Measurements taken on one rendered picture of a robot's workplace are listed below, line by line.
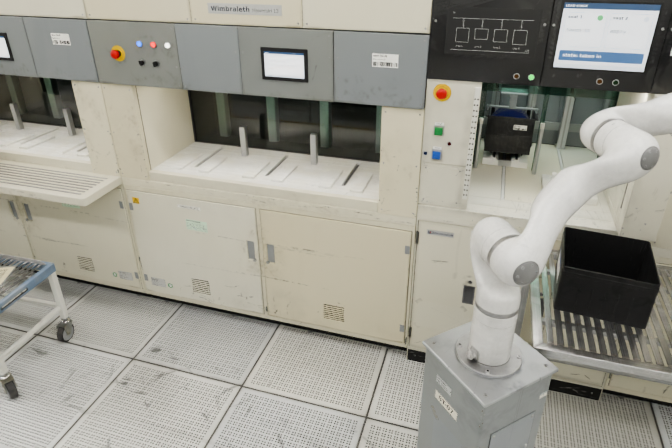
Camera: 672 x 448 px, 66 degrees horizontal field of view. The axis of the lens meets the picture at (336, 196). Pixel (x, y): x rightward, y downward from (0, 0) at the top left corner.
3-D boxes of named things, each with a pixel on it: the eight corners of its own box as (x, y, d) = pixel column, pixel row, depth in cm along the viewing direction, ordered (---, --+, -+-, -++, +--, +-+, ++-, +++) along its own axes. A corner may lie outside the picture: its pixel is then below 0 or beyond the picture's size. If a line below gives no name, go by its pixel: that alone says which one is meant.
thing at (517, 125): (479, 158, 253) (487, 95, 239) (481, 143, 270) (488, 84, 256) (531, 163, 246) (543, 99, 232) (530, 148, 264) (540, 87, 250)
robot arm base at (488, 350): (486, 387, 142) (495, 336, 134) (442, 344, 157) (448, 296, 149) (535, 363, 150) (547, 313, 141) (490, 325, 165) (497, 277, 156)
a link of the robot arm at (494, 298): (486, 321, 139) (498, 246, 128) (458, 281, 155) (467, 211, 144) (527, 315, 141) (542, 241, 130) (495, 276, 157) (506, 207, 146)
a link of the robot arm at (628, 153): (493, 267, 145) (523, 302, 131) (467, 246, 140) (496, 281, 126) (631, 134, 135) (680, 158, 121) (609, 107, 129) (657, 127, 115)
